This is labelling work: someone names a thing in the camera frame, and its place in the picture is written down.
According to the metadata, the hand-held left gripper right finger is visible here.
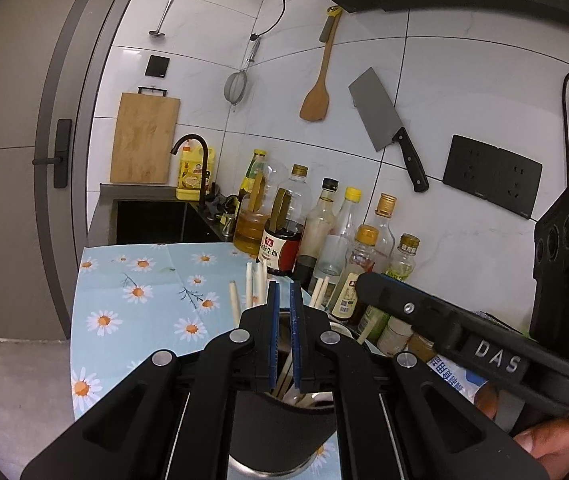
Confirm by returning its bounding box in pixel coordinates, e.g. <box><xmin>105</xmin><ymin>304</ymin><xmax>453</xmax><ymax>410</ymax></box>
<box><xmin>290</xmin><ymin>281</ymin><xmax>550</xmax><ymax>480</ymax></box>

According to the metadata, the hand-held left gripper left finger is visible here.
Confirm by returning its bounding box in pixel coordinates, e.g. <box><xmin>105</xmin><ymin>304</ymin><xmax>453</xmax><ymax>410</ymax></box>
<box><xmin>19</xmin><ymin>282</ymin><xmax>280</xmax><ymax>480</ymax></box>

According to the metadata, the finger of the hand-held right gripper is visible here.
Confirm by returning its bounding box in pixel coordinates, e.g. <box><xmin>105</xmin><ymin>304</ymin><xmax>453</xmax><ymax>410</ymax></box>
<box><xmin>355</xmin><ymin>272</ymin><xmax>465</xmax><ymax>356</ymax></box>

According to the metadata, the bunch of wooden chopsticks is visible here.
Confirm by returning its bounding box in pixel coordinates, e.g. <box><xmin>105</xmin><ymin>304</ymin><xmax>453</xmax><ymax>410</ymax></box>
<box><xmin>228</xmin><ymin>260</ymin><xmax>386</xmax><ymax>408</ymax></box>

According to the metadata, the plain cream ceramic spoon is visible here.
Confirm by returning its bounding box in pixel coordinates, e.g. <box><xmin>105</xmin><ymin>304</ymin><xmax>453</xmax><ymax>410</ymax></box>
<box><xmin>282</xmin><ymin>387</ymin><xmax>332</xmax><ymax>408</ymax></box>

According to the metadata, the black utensil holder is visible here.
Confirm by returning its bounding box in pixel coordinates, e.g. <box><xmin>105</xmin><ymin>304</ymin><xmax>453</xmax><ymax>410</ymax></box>
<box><xmin>227</xmin><ymin>305</ymin><xmax>345</xmax><ymax>480</ymax></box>

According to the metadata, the person's right hand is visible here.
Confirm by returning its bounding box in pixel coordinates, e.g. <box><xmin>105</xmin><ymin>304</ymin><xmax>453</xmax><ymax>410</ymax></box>
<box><xmin>514</xmin><ymin>417</ymin><xmax>569</xmax><ymax>461</ymax></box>

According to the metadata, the white lidded jar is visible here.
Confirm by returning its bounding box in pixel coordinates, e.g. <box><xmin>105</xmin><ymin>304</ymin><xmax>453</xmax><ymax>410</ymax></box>
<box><xmin>377</xmin><ymin>317</ymin><xmax>415</xmax><ymax>357</ymax></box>

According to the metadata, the green label oil bottle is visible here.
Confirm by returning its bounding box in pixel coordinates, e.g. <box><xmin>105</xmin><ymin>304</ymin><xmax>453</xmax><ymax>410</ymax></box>
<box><xmin>359</xmin><ymin>233</ymin><xmax>421</xmax><ymax>343</ymax></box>

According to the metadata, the brown powder jar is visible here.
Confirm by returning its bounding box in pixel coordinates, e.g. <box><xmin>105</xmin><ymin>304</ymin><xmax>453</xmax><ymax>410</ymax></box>
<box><xmin>407</xmin><ymin>332</ymin><xmax>436</xmax><ymax>363</ymax></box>

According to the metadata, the orange cap soy sauce bottle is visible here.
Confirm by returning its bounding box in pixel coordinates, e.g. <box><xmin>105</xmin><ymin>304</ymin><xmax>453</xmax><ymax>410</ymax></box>
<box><xmin>329</xmin><ymin>224</ymin><xmax>381</xmax><ymax>325</ymax></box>

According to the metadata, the large red label sauce bottle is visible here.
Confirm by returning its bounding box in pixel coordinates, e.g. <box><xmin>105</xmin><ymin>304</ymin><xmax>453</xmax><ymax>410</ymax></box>
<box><xmin>259</xmin><ymin>164</ymin><xmax>312</xmax><ymax>277</ymax></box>

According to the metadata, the gold cap glass bottle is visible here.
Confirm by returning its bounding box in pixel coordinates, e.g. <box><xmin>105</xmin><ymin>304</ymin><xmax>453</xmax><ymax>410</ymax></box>
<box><xmin>370</xmin><ymin>193</ymin><xmax>398</xmax><ymax>261</ymax></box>

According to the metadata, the yellow cap clear bottle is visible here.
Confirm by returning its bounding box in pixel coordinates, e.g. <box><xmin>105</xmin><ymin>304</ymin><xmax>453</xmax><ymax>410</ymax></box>
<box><xmin>321</xmin><ymin>186</ymin><xmax>363</xmax><ymax>277</ymax></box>

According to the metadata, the blue and white salt bag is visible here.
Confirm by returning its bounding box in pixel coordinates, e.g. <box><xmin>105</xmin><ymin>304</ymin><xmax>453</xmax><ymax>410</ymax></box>
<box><xmin>427</xmin><ymin>355</ymin><xmax>491</xmax><ymax>405</ymax></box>

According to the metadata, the black cap bottle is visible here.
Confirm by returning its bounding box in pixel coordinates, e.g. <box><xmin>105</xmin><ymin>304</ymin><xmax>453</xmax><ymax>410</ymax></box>
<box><xmin>295</xmin><ymin>177</ymin><xmax>341</xmax><ymax>286</ymax></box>

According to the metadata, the daisy print tablecloth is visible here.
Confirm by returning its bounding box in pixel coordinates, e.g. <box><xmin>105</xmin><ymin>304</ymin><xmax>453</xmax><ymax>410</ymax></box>
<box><xmin>70</xmin><ymin>242</ymin><xmax>340</xmax><ymax>480</ymax></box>

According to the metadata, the steel sink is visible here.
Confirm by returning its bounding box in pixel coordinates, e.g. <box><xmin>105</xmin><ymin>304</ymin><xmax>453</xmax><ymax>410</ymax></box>
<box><xmin>99</xmin><ymin>183</ymin><xmax>238</xmax><ymax>246</ymax></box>

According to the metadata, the black faucet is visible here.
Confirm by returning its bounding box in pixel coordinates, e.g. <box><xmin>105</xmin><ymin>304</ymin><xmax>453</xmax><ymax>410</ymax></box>
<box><xmin>171</xmin><ymin>134</ymin><xmax>215</xmax><ymax>211</ymax></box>

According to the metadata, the yellow cap green bottle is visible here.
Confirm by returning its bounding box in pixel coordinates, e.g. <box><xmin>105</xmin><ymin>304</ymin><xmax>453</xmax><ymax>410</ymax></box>
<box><xmin>241</xmin><ymin>149</ymin><xmax>268</xmax><ymax>196</ymax></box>

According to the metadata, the yellow plastic jug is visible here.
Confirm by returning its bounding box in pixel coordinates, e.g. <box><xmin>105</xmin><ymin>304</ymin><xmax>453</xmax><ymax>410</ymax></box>
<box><xmin>177</xmin><ymin>142</ymin><xmax>212</xmax><ymax>202</ymax></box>

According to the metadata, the wooden spatula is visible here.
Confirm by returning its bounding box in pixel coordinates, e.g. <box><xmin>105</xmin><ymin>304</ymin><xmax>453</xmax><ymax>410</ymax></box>
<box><xmin>299</xmin><ymin>6</ymin><xmax>342</xmax><ymax>122</ymax></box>

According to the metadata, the wooden cutting board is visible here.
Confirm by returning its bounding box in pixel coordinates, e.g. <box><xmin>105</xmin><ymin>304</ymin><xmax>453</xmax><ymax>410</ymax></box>
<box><xmin>110</xmin><ymin>87</ymin><xmax>181</xmax><ymax>184</ymax></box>

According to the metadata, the hanging metal strainer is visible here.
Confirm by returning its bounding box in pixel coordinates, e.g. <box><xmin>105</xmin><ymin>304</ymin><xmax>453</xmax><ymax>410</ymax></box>
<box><xmin>224</xmin><ymin>34</ymin><xmax>261</xmax><ymax>107</ymax></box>

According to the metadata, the grey door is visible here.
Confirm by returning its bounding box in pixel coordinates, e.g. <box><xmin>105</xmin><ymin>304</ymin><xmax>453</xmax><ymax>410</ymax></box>
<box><xmin>0</xmin><ymin>0</ymin><xmax>130</xmax><ymax>341</ymax></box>

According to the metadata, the hanging metal ladle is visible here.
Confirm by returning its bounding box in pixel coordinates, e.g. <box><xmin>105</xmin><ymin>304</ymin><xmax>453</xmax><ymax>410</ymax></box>
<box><xmin>148</xmin><ymin>0</ymin><xmax>179</xmax><ymax>38</ymax></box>

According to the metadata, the black wall socket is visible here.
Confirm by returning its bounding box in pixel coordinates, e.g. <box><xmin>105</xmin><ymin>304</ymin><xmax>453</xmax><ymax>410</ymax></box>
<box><xmin>443</xmin><ymin>134</ymin><xmax>501</xmax><ymax>203</ymax></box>
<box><xmin>495</xmin><ymin>147</ymin><xmax>543</xmax><ymax>220</ymax></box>

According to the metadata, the large oil bottle with handle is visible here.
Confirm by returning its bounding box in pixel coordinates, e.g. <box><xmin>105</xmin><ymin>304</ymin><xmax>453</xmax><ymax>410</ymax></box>
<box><xmin>233</xmin><ymin>157</ymin><xmax>285</xmax><ymax>256</ymax></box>

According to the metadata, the cleaver with black handle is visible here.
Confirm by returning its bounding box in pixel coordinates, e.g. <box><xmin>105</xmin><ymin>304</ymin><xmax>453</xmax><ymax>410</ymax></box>
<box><xmin>348</xmin><ymin>66</ymin><xmax>430</xmax><ymax>193</ymax></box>

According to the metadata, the black door handle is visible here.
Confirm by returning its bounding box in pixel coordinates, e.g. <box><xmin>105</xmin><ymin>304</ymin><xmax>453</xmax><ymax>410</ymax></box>
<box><xmin>33</xmin><ymin>119</ymin><xmax>72</xmax><ymax>189</ymax></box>

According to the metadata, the black wall switch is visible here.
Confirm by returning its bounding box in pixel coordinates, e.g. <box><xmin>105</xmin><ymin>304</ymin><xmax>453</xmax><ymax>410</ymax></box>
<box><xmin>145</xmin><ymin>55</ymin><xmax>169</xmax><ymax>79</ymax></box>

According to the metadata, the thin black hanging cord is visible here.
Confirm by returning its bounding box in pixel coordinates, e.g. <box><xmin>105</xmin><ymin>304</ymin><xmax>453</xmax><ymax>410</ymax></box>
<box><xmin>257</xmin><ymin>0</ymin><xmax>290</xmax><ymax>38</ymax></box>

